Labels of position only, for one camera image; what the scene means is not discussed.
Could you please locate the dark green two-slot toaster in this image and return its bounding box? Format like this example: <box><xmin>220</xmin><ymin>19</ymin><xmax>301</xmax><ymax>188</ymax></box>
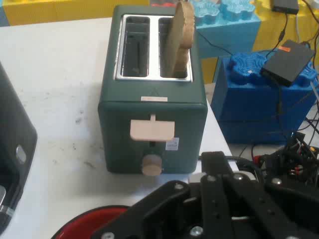
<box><xmin>97</xmin><ymin>4</ymin><xmax>208</xmax><ymax>175</ymax></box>

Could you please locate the white cable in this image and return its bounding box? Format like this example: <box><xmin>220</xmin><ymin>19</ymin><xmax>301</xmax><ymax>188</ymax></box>
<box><xmin>295</xmin><ymin>13</ymin><xmax>301</xmax><ymax>43</ymax></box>

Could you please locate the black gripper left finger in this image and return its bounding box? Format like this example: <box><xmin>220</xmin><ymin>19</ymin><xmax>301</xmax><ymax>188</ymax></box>
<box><xmin>91</xmin><ymin>180</ymin><xmax>203</xmax><ymax>239</ymax></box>

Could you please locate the small black power adapter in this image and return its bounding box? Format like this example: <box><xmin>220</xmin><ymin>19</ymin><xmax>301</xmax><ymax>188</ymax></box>
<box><xmin>271</xmin><ymin>0</ymin><xmax>300</xmax><ymax>15</ymax></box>

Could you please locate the thin black cable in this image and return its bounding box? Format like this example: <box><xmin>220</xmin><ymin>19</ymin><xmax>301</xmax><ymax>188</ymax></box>
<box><xmin>196</xmin><ymin>31</ymin><xmax>234</xmax><ymax>55</ymax></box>

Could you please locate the black adapter cable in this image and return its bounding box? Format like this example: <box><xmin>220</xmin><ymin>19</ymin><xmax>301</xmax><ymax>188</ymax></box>
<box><xmin>264</xmin><ymin>11</ymin><xmax>289</xmax><ymax>58</ymax></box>

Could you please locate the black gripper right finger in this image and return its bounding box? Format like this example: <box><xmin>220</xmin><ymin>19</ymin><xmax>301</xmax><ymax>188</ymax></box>
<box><xmin>200</xmin><ymin>151</ymin><xmax>319</xmax><ymax>239</ymax></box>

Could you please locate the black bracket with red wires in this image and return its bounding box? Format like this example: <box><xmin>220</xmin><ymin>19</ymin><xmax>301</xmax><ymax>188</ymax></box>
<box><xmin>253</xmin><ymin>131</ymin><xmax>319</xmax><ymax>191</ymax></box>

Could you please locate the light blue giant brick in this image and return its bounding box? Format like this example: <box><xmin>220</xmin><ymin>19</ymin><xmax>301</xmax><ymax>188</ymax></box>
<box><xmin>193</xmin><ymin>0</ymin><xmax>261</xmax><ymax>59</ymax></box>

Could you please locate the yellow giant brick wall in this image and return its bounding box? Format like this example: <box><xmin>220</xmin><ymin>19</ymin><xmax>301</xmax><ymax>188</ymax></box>
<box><xmin>1</xmin><ymin>0</ymin><xmax>319</xmax><ymax>83</ymax></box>

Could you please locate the beige toaster lever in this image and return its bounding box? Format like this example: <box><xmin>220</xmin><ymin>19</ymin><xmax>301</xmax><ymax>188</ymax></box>
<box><xmin>130</xmin><ymin>113</ymin><xmax>175</xmax><ymax>143</ymax></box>

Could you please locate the dark blue giant brick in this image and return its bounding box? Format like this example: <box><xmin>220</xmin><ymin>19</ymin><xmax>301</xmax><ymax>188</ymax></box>
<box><xmin>211</xmin><ymin>48</ymin><xmax>319</xmax><ymax>145</ymax></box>

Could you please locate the red bowl with black rim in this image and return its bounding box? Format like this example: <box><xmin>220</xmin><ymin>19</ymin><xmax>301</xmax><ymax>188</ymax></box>
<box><xmin>49</xmin><ymin>205</ymin><xmax>131</xmax><ymax>239</ymax></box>

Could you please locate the brown toast slice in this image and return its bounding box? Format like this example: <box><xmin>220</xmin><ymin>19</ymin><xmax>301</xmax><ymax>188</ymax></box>
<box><xmin>162</xmin><ymin>0</ymin><xmax>195</xmax><ymax>79</ymax></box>

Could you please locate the black kitchen appliance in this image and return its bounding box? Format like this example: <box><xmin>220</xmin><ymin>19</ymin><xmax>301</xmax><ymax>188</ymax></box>
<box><xmin>0</xmin><ymin>62</ymin><xmax>38</xmax><ymax>233</ymax></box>

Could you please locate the flat black electronics box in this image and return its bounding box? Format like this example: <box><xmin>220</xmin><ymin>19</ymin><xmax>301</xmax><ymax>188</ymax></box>
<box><xmin>260</xmin><ymin>39</ymin><xmax>316</xmax><ymax>88</ymax></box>

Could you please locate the beige round toaster knob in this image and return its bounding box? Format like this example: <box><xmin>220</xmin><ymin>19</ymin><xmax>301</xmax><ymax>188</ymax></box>
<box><xmin>142</xmin><ymin>154</ymin><xmax>162</xmax><ymax>177</ymax></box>

